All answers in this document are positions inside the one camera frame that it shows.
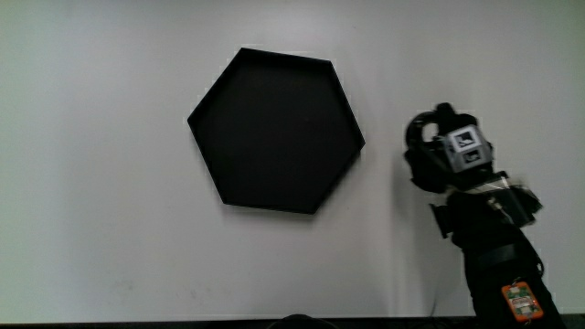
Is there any black tape roll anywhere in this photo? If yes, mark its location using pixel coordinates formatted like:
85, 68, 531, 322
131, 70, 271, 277
403, 110, 442, 159

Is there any person's right hand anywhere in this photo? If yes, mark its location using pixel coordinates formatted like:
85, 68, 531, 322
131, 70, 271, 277
403, 101, 511, 196

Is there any white desk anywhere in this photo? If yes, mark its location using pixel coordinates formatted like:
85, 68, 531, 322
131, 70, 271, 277
0, 0, 585, 324

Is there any orange sensor module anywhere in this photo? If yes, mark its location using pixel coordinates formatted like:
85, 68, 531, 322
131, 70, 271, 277
500, 281, 545, 324

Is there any black hexagonal tray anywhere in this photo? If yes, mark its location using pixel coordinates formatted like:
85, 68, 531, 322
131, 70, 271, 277
186, 47, 367, 216

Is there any person's right forearm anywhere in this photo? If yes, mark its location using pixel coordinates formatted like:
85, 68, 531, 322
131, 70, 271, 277
428, 175, 568, 329

